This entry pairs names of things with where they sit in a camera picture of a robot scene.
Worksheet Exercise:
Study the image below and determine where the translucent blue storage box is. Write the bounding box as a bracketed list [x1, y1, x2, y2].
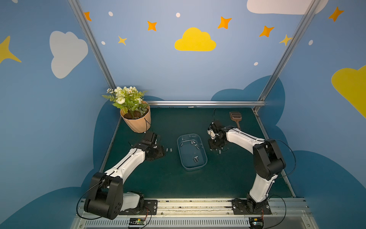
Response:
[177, 134, 208, 171]

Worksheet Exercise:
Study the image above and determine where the right small circuit board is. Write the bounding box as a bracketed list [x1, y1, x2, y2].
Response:
[249, 218, 264, 229]

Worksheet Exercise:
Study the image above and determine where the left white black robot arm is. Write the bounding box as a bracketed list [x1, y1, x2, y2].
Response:
[83, 131, 165, 219]

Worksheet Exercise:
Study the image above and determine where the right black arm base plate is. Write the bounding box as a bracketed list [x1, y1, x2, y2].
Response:
[231, 198, 272, 215]

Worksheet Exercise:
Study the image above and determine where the left small circuit board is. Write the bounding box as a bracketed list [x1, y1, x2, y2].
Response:
[128, 218, 146, 227]

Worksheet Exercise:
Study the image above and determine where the terracotta flower pot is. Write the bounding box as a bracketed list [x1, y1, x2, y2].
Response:
[120, 101, 151, 133]

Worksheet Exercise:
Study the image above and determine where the small circuit board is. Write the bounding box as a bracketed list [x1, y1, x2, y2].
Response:
[249, 218, 264, 229]
[128, 218, 146, 227]

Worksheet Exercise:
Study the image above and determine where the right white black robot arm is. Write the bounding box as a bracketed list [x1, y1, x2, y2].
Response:
[207, 120, 286, 213]

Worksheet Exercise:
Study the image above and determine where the artificial white flower plant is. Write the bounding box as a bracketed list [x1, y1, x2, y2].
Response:
[102, 86, 149, 119]

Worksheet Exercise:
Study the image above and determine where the aluminium front rail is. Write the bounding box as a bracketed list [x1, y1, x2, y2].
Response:
[71, 197, 319, 229]

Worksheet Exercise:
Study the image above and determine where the brown slotted scoop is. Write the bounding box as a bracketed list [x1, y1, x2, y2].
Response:
[229, 112, 242, 130]

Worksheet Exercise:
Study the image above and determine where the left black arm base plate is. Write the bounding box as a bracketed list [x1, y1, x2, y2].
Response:
[119, 199, 158, 215]

